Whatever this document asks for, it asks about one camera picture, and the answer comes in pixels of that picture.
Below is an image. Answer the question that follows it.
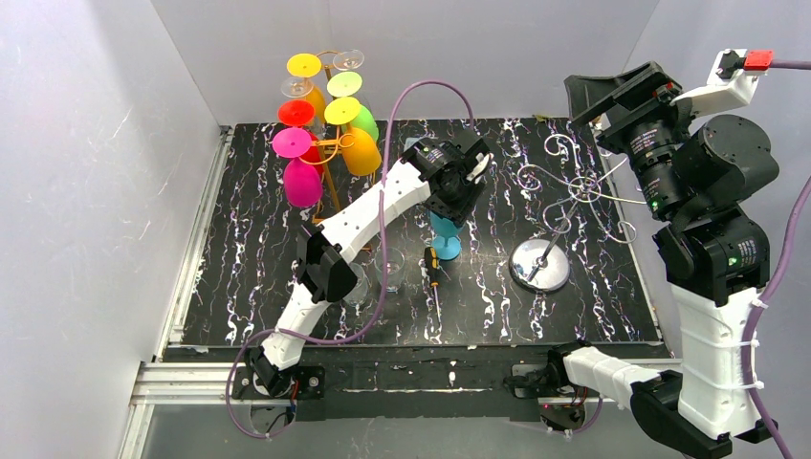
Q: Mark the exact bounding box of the blue plastic wine glass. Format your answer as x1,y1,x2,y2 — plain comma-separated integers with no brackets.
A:
429,212,462,261

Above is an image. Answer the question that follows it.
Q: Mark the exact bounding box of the magenta plastic wine glass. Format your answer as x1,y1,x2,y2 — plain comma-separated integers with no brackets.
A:
272,127,323,208

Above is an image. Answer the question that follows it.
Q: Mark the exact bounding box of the red plastic wine glass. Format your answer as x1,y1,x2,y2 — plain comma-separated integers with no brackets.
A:
277,99,324,178

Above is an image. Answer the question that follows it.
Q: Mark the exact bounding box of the clear tumbler glass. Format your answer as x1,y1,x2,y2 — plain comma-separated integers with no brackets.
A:
342,263,370,308
373,247,405,294

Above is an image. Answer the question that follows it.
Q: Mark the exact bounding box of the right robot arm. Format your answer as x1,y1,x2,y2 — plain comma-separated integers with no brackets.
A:
504,49,779,458

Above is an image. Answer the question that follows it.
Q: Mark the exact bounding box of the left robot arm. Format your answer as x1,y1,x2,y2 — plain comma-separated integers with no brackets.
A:
245,131,493,397

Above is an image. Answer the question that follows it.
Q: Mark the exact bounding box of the orange plastic wine glass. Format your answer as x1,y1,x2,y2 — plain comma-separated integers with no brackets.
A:
324,97,382,176

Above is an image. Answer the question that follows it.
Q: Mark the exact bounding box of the green plastic wine glass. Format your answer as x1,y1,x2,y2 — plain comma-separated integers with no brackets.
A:
324,71,380,142

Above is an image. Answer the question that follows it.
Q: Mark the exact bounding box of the clear wine glass rear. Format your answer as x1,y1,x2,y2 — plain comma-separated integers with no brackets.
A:
332,49,365,72

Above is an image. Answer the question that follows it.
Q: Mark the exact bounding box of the clear wine glass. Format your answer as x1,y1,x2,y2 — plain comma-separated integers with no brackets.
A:
332,49,365,72
280,76,315,99

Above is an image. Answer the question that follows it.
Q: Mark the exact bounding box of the clear wine glass left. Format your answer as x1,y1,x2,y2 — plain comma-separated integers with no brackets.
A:
280,76,315,99

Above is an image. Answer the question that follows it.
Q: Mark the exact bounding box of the yellow foot orange glass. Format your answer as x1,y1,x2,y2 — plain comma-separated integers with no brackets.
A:
286,53,327,123

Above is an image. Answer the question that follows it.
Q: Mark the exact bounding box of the clear plastic compartment box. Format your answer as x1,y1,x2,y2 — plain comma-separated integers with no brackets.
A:
402,137,420,152

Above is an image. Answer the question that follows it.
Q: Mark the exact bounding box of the yellow black screwdriver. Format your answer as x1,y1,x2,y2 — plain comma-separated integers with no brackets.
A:
424,246,441,321

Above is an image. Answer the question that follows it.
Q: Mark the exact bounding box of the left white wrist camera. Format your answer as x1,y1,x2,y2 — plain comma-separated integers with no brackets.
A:
468,153,493,184

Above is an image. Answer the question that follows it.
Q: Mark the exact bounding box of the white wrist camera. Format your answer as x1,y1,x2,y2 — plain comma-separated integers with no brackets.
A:
468,153,493,184
670,49,774,118

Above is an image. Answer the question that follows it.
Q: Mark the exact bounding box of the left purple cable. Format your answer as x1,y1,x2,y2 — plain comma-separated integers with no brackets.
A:
225,79,476,441

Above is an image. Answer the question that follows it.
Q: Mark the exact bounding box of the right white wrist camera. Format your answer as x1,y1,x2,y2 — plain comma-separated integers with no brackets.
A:
670,49,774,118

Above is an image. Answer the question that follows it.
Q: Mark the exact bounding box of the gold wire glass rack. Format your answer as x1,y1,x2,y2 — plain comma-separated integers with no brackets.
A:
312,51,377,212

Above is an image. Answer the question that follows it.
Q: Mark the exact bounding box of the silver wire glass stand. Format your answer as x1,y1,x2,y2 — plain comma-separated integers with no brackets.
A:
509,133,641,294

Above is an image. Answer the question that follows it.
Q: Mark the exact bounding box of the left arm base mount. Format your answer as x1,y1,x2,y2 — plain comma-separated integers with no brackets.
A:
228,365,326,438

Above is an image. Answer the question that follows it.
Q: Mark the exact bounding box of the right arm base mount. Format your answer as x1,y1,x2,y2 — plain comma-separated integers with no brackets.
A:
502,363,603,439

